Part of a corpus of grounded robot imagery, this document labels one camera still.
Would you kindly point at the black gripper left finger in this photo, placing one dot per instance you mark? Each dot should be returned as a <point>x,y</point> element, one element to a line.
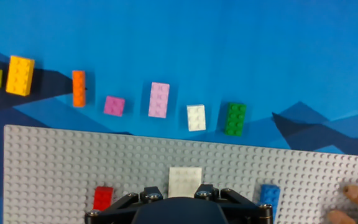
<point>113,214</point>

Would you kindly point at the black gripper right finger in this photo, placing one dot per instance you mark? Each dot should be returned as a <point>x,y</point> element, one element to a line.
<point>250,214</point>

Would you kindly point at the red Lego brick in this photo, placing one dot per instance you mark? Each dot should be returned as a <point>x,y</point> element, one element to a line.
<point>103,197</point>

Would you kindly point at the blue Lego brick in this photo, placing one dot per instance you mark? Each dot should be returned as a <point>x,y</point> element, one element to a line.
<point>270,194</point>

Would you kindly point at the large white Lego plate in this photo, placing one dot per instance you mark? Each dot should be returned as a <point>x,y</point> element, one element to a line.
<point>184,182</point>

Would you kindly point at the gray Lego baseplate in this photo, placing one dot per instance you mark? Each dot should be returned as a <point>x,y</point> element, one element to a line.
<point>57,161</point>

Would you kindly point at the small magenta Lego brick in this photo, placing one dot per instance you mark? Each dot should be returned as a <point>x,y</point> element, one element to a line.
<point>114,106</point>

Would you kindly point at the small white Lego brick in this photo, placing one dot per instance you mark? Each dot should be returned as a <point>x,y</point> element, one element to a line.
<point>196,118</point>

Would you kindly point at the light pink Lego brick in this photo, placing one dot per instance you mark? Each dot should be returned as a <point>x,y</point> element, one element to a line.
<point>158,100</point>

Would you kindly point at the orange Lego brick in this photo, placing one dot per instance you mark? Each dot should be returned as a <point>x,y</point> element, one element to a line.
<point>79,88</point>

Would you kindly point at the yellow Lego brick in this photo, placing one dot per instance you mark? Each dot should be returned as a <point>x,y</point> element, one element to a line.
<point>20,75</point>

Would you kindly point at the blue landscape print cloth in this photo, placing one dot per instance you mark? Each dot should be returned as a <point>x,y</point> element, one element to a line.
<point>197,46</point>

